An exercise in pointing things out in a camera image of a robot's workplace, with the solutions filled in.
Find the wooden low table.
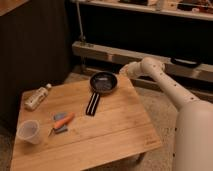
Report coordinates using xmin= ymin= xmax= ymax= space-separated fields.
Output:
xmin=11 ymin=76 xmax=162 ymax=171

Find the metal shelf upright pole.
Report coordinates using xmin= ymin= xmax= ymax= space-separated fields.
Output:
xmin=76 ymin=0 xmax=86 ymax=43

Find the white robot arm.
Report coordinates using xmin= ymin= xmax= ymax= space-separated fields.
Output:
xmin=119 ymin=57 xmax=213 ymax=171

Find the black handle on shelf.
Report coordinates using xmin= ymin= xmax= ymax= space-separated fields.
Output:
xmin=170 ymin=58 xmax=202 ymax=68

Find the white plastic bottle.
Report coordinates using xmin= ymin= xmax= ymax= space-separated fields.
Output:
xmin=24 ymin=83 xmax=52 ymax=111

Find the grey blue piece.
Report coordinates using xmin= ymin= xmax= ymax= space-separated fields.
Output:
xmin=53 ymin=113 xmax=67 ymax=121

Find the small grey blue block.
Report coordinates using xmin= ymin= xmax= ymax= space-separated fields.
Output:
xmin=54 ymin=126 xmax=68 ymax=134

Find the clear plastic cup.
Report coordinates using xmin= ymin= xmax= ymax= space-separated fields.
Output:
xmin=16 ymin=120 xmax=41 ymax=145

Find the orange toy carrot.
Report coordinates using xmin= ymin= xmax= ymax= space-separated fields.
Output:
xmin=50 ymin=113 xmax=75 ymax=134

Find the dark ceramic bowl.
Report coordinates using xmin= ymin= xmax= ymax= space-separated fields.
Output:
xmin=90 ymin=72 xmax=118 ymax=94

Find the black white striped block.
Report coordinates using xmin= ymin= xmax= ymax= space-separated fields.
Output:
xmin=86 ymin=93 xmax=100 ymax=116

